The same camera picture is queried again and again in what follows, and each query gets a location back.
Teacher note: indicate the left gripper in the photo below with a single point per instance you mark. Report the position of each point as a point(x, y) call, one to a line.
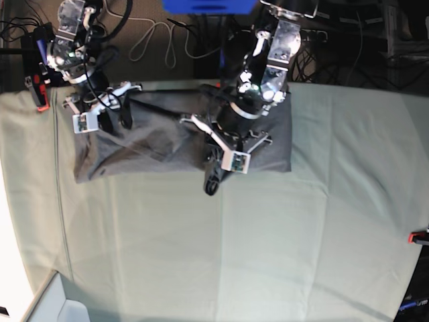
point(234, 118)

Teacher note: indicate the blue box at top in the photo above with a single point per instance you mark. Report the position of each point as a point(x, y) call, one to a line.
point(182, 7)

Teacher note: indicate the light green table cloth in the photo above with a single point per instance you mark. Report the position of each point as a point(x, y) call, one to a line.
point(326, 242)

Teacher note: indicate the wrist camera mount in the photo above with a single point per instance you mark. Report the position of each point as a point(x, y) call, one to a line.
point(85, 113)
point(237, 150)

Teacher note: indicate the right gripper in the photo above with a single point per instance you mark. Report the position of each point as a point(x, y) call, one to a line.
point(98, 82)

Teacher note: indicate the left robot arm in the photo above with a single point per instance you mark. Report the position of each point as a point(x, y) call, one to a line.
point(258, 86)

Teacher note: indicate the red clamp at left corner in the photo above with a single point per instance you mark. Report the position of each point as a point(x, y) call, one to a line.
point(35, 64)

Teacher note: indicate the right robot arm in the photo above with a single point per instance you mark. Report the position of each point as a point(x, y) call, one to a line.
point(80, 51)

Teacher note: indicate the red clamp at right edge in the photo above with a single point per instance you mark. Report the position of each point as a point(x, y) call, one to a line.
point(419, 237)

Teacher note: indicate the grey t-shirt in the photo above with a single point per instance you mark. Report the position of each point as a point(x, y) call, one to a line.
point(157, 143)

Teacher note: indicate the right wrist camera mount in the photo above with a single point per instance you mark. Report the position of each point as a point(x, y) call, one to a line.
point(85, 113)

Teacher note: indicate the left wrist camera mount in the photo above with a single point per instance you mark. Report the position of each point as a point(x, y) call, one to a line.
point(237, 150)

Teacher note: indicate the white bin at bottom left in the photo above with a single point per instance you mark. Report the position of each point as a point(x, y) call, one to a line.
point(51, 303)

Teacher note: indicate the black power strip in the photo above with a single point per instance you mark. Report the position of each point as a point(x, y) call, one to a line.
point(317, 36)

